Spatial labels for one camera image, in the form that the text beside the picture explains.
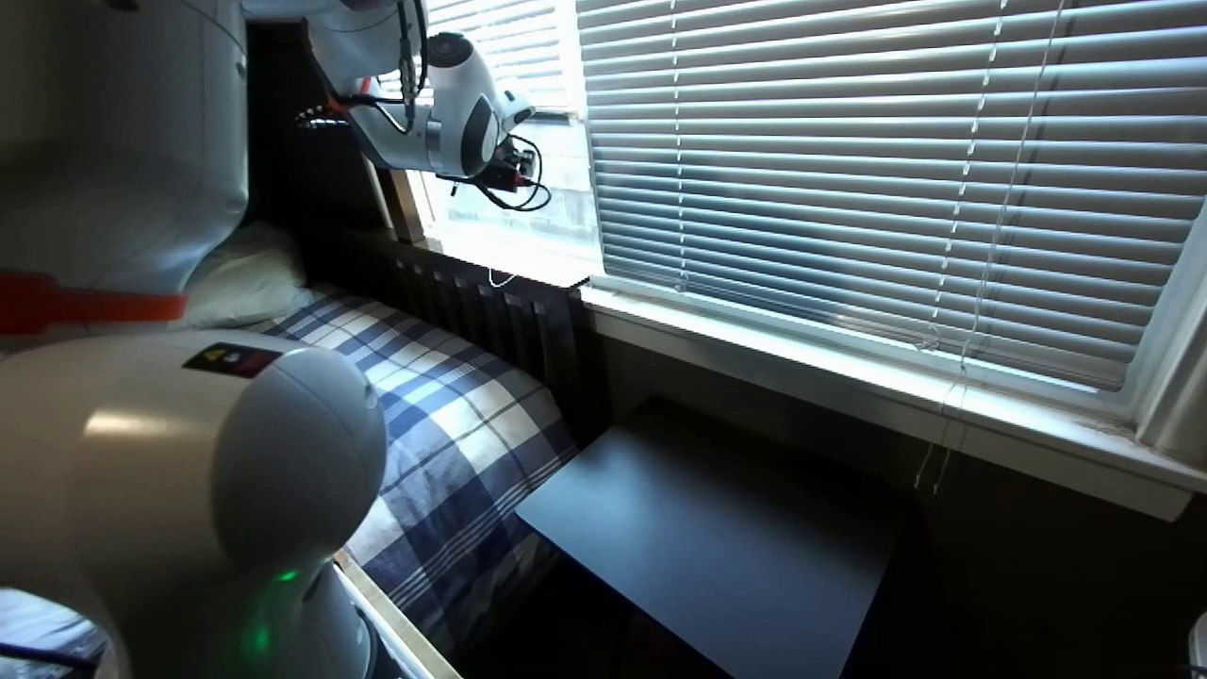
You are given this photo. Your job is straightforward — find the white window sill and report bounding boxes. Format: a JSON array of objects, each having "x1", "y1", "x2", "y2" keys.
[{"x1": 580, "y1": 278, "x2": 1207, "y2": 522}]

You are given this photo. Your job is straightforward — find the blue white plaid pillow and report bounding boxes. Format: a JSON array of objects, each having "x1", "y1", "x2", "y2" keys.
[{"x1": 272, "y1": 291, "x2": 579, "y2": 654}]

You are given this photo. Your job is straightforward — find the white window blinds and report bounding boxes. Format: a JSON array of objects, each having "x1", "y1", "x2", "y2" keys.
[{"x1": 431, "y1": 0, "x2": 1207, "y2": 394}]

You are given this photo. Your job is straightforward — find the black cable bundle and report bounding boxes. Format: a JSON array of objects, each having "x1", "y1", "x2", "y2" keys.
[{"x1": 330, "y1": 0, "x2": 434, "y2": 139}]

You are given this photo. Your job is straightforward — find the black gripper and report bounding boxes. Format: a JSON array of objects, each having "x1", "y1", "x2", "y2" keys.
[{"x1": 482, "y1": 136, "x2": 552, "y2": 210}]

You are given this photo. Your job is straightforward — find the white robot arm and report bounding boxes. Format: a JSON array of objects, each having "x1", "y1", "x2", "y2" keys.
[{"x1": 0, "y1": 0, "x2": 531, "y2": 679}]

